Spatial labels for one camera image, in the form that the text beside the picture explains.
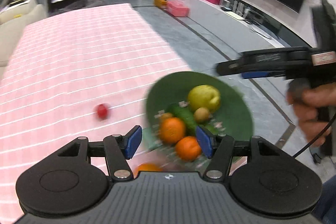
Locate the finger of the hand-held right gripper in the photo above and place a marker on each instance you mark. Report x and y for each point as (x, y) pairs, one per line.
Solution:
(236, 64)
(258, 74)

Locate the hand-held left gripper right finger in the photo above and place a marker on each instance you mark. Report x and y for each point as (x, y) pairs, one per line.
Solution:
(204, 141)

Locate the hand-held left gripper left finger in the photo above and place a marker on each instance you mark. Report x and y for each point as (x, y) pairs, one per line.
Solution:
(134, 141)

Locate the small brown fruit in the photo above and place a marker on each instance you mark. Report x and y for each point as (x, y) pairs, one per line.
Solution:
(201, 114)

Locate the green cucumber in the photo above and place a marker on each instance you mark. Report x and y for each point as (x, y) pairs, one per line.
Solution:
(183, 115)

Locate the large orange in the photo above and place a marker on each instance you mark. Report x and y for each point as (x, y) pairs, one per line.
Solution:
(172, 130)

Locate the green colander bowl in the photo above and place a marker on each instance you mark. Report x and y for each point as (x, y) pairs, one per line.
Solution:
(231, 98)

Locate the green yellow pear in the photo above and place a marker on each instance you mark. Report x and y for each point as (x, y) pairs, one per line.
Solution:
(204, 98)

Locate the person's right hand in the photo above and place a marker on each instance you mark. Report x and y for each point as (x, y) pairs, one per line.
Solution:
(315, 98)

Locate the small red fruit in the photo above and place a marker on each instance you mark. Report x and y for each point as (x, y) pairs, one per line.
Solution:
(102, 111)

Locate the white router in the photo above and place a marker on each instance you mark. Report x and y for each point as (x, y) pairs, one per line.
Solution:
(239, 7)

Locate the grey television cabinet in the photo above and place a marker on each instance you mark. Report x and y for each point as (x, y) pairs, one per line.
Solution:
(210, 11)

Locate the pink storage box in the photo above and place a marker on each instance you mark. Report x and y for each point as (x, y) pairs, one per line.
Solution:
(178, 8)

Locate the orange box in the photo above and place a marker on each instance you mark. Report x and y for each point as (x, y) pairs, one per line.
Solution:
(160, 1)

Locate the pink checkered tablecloth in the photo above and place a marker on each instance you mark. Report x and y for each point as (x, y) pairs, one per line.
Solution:
(78, 56)

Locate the person's leg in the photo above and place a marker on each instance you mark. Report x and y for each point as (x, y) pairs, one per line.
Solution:
(325, 200)

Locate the beige sofa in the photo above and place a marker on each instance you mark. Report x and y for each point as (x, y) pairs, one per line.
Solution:
(15, 19)

